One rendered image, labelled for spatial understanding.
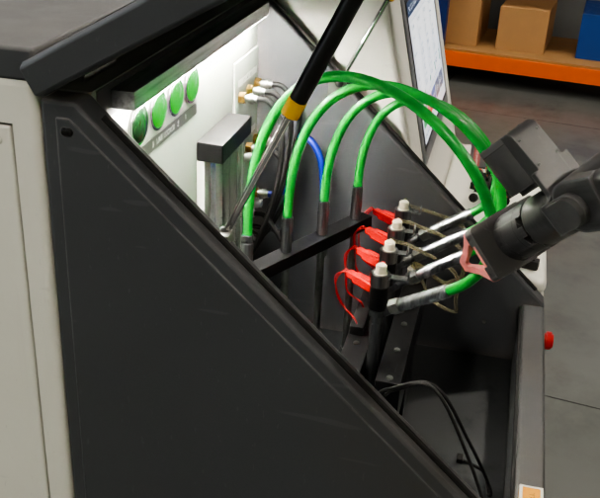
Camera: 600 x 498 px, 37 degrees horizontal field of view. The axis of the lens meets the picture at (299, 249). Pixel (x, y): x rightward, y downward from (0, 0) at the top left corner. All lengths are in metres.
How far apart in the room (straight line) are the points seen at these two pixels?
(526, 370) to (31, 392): 0.75
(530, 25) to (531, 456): 5.45
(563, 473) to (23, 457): 1.92
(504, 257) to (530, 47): 5.61
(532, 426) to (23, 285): 0.73
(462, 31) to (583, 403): 3.99
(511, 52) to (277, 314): 5.71
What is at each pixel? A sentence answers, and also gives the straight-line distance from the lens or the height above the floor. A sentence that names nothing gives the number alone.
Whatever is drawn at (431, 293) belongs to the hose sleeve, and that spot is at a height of 1.18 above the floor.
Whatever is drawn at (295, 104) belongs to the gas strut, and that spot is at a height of 1.47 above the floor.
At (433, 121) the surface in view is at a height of 1.40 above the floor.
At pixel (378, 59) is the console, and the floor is 1.35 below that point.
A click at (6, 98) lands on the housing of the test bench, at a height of 1.45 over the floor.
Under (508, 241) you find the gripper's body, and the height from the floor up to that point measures 1.31.
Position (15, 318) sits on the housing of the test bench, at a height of 1.18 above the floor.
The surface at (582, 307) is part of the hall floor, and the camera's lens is 3.70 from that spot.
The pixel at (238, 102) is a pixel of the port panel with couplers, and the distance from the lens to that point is 1.45.
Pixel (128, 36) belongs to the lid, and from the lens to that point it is 0.86.
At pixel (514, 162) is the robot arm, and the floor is 1.41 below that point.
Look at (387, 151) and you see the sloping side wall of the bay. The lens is 1.54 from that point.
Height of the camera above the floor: 1.72
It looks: 26 degrees down
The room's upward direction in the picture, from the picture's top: 3 degrees clockwise
